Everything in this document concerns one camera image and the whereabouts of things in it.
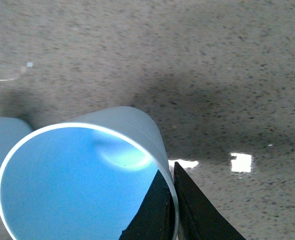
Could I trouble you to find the light blue cup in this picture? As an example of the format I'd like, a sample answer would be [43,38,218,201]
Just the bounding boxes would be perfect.
[0,116,33,167]
[0,106,179,240]

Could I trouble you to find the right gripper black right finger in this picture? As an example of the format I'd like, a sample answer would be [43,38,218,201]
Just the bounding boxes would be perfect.
[173,161,244,240]

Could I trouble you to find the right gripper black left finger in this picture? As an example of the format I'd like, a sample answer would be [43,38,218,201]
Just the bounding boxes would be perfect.
[119,171,172,240]

